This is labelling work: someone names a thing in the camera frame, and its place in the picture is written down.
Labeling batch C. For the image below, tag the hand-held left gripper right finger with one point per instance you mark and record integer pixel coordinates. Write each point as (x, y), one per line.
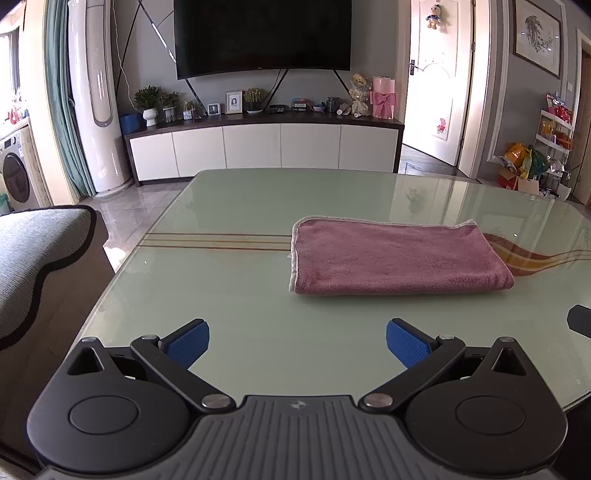
(408, 344)

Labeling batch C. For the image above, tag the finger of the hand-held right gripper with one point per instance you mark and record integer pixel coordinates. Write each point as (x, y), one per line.
(581, 318)

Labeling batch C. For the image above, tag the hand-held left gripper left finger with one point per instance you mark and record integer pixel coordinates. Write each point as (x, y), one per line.
(187, 344)

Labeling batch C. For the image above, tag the pink towel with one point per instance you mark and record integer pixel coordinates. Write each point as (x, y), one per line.
(397, 258)

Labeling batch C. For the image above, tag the brown cardboard box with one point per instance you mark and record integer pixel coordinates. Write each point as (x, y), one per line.
(528, 186)

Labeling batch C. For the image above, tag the red box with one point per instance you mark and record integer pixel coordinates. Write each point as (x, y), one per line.
(508, 180)

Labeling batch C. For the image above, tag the green bag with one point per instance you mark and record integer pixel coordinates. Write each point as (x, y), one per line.
(539, 164)

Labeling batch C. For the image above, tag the grey cushioned sofa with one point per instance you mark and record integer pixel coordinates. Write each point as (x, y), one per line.
(32, 244)

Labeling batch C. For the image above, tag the white snack shelf rack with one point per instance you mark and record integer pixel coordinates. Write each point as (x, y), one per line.
(556, 129)

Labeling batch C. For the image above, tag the white television cabinet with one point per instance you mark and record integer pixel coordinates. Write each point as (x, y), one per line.
(263, 147)

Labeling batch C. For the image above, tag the blue bin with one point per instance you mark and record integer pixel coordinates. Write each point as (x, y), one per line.
(130, 123)

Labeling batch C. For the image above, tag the tiny potted plant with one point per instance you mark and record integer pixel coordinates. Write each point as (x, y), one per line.
(189, 110)

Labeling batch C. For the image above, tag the small potted plant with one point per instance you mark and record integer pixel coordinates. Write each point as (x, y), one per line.
(169, 108)

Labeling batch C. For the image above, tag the washing machine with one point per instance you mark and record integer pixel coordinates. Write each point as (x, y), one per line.
(16, 170)

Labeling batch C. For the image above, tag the potted plant in white vase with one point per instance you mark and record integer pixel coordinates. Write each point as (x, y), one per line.
(147, 104)

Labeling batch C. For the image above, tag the pink gift box with bow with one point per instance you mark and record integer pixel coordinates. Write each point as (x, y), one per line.
(383, 99)

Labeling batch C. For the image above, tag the glass jar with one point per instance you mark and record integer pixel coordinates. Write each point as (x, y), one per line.
(333, 105)

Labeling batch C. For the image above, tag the wrapped doll bouquet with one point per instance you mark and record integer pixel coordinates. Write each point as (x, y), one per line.
(359, 97)

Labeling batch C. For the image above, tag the black tray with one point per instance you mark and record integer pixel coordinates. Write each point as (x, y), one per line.
(278, 109)

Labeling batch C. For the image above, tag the small bowl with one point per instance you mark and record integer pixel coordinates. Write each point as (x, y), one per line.
(318, 108)

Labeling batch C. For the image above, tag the white door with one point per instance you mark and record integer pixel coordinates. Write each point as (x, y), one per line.
(438, 92)

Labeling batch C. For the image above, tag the yellow flower pot plant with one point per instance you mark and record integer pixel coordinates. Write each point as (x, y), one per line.
(253, 99)

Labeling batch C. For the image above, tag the stack of books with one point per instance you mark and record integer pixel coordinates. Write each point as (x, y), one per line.
(298, 104)

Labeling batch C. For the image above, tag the white tower air conditioner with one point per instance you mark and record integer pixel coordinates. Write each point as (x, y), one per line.
(99, 92)

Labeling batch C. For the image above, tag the teal curtain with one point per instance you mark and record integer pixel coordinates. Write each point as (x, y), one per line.
(62, 92)

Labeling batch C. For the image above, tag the black curved television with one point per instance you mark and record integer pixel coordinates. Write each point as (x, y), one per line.
(263, 34)

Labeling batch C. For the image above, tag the hanging teddy bear toy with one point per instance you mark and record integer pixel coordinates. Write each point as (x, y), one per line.
(433, 16)

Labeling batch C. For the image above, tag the small dark photo frame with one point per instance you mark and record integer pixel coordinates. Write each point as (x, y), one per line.
(214, 109)

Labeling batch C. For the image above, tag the white photo frame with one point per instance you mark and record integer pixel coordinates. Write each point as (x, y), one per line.
(234, 102)

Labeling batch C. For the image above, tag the framed wall painting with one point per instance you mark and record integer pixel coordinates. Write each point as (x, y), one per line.
(538, 37)

